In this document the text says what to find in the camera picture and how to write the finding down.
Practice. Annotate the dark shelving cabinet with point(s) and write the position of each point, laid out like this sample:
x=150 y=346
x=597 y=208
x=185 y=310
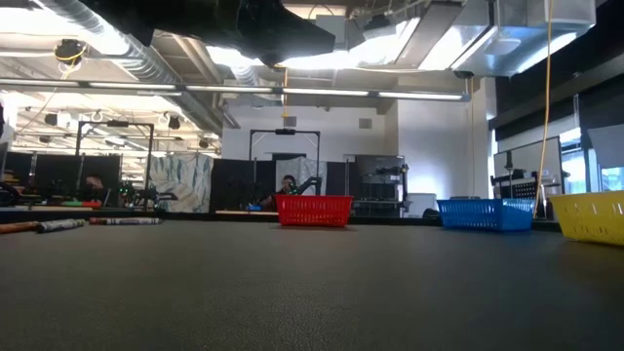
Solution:
x=378 y=180

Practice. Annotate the black table mat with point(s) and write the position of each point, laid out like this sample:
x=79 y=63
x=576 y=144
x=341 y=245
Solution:
x=487 y=302

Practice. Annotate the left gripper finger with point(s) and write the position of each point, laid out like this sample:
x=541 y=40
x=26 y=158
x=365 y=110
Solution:
x=312 y=48
x=307 y=31

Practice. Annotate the white crayon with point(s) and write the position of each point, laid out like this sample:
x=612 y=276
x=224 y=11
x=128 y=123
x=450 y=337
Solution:
x=134 y=221

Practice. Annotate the white box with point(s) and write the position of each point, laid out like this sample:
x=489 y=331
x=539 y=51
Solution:
x=421 y=205

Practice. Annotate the black table frame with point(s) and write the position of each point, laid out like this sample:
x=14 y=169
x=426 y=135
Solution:
x=195 y=214

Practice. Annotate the large spiral air duct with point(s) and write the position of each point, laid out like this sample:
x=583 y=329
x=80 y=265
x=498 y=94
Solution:
x=141 y=56

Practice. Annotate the blue white patterned curtain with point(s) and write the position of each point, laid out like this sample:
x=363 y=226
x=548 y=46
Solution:
x=183 y=180
x=304 y=168

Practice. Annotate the blue plastic basket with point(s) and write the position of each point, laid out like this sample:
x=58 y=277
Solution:
x=485 y=217

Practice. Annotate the grey display board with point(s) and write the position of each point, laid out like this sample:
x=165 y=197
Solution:
x=529 y=156

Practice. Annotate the black equipment cart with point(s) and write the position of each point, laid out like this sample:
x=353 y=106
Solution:
x=524 y=190

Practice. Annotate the black ceiling spotlight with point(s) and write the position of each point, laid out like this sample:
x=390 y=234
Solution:
x=174 y=123
x=51 y=119

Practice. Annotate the grey wall vent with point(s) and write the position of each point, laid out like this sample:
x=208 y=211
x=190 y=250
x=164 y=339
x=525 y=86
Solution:
x=289 y=122
x=365 y=123

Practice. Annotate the orange crayon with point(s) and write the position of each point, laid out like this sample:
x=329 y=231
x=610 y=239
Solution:
x=19 y=227
x=96 y=221

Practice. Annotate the grey crayon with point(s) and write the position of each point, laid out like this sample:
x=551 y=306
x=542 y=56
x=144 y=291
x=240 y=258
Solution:
x=61 y=225

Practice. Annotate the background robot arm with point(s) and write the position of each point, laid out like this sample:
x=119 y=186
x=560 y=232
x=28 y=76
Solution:
x=312 y=183
x=146 y=196

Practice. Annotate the red plastic basket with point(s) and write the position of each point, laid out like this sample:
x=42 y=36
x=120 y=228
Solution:
x=314 y=212

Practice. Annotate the black camera rig frame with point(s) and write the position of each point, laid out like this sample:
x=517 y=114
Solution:
x=114 y=123
x=285 y=131

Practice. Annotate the yellow plastic basket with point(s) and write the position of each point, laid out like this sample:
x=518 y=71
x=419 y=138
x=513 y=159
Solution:
x=590 y=219

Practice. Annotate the grey ceiling equipment box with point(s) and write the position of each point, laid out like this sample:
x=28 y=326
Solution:
x=341 y=27

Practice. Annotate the black partition panel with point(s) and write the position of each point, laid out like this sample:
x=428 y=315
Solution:
x=49 y=166
x=219 y=185

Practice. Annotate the long ceiling light strip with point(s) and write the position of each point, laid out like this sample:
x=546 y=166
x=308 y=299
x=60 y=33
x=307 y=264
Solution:
x=234 y=89

